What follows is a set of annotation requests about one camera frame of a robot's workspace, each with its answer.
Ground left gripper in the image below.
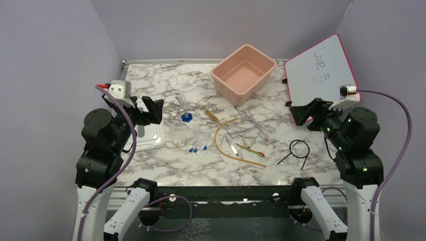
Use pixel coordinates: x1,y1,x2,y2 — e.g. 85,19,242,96
111,94,164,153

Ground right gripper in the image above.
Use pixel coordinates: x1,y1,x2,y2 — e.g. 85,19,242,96
290,96,351,149

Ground black wire tripod ring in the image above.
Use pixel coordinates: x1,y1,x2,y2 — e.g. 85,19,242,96
277,140,311,171

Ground blue base glass cylinder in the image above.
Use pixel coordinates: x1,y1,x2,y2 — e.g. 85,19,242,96
179,95,193,123

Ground metal crucible tongs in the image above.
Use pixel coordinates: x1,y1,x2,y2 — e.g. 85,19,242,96
234,106,275,140

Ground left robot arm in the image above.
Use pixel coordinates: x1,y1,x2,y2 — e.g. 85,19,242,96
72,93,164,240

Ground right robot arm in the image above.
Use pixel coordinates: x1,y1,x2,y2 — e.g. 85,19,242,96
290,98,384,240

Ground white plastic lid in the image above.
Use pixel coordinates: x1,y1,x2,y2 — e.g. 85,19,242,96
135,121,166,152

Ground pink framed whiteboard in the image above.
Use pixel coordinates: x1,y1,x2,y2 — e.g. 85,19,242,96
284,34,358,106

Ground amber rubber tubing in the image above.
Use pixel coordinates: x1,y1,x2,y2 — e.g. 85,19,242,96
214,117,267,168

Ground pink plastic bin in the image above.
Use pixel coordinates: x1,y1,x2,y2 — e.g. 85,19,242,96
210,44,277,107

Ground metal spatula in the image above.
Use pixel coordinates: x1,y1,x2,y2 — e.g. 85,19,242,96
225,136,239,157

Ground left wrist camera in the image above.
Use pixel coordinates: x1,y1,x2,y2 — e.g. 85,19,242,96
96,80,132,100

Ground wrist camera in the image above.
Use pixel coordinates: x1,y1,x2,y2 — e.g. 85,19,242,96
96,80,132,100
329,84,361,111

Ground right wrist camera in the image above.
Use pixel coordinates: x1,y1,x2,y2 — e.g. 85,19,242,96
329,84,361,111

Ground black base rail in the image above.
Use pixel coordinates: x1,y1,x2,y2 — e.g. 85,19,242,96
108,186,347,219

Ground purple cable loop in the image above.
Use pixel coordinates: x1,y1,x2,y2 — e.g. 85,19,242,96
137,195,193,233

